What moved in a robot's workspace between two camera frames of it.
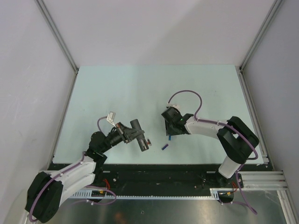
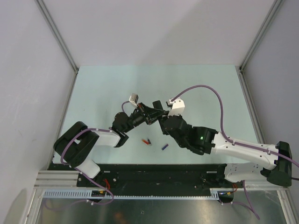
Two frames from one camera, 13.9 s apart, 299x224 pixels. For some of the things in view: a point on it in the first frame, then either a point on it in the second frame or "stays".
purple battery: x=165 y=147 stays
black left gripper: x=122 y=129 to x=145 y=109
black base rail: x=149 y=177 stays
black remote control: x=141 y=140 to x=157 y=104
